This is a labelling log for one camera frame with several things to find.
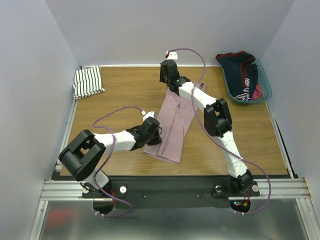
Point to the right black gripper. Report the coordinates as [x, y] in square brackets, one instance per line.
[163, 75]

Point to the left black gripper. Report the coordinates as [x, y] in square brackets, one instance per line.
[157, 140]

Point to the pink tank top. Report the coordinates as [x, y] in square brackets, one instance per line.
[175, 117]

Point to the black white striped tank top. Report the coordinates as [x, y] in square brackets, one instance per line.
[87, 82]

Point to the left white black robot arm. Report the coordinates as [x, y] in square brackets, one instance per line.
[82, 155]

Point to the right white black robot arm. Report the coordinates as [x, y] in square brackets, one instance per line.
[217, 122]

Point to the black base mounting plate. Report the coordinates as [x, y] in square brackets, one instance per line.
[169, 192]

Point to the dark navy maroon garment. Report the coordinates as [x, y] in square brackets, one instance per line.
[241, 74]

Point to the red garment in basket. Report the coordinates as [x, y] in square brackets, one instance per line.
[257, 94]

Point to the teal plastic basket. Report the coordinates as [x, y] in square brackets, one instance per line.
[262, 81]

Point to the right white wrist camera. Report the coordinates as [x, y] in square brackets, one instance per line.
[171, 55]

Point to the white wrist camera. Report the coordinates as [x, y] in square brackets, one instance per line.
[146, 115]
[171, 55]

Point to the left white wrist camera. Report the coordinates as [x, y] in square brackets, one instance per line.
[146, 115]

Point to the front aluminium frame rail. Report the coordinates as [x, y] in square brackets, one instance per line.
[65, 190]

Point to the aluminium frame rail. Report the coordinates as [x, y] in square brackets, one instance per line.
[41, 212]
[305, 207]
[65, 190]

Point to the left aluminium frame rail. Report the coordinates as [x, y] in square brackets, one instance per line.
[41, 212]

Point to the right aluminium frame rail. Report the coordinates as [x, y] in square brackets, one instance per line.
[305, 207]

